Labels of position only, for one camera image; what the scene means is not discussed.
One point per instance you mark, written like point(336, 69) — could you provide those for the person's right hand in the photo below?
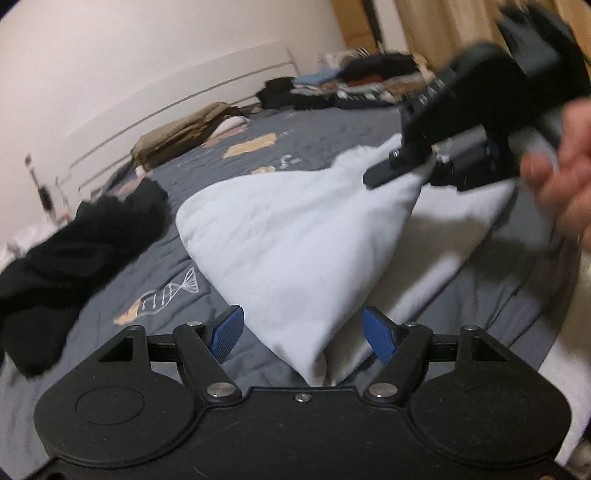
point(564, 192)

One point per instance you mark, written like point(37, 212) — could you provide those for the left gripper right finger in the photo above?
point(403, 351)

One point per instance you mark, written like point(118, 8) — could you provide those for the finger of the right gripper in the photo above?
point(393, 168)

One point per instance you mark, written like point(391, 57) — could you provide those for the light grey hoodie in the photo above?
point(23, 241)

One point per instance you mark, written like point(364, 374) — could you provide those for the white bed headboard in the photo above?
point(98, 148)

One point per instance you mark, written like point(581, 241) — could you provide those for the black clothes pile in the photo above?
point(43, 293)

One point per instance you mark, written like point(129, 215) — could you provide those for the grey quilted bedspread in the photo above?
point(487, 257)

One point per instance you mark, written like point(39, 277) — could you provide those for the stack of folded clothes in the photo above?
point(367, 82)

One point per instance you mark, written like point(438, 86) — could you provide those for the folded brown blanket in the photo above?
point(177, 137)

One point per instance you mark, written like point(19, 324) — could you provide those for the white pillow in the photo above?
point(228, 124)

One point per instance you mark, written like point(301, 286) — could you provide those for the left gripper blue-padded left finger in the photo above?
point(202, 349)

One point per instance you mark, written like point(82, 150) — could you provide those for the beige curtain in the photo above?
point(438, 29)

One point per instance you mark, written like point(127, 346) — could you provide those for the white t-shirt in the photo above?
point(303, 251)

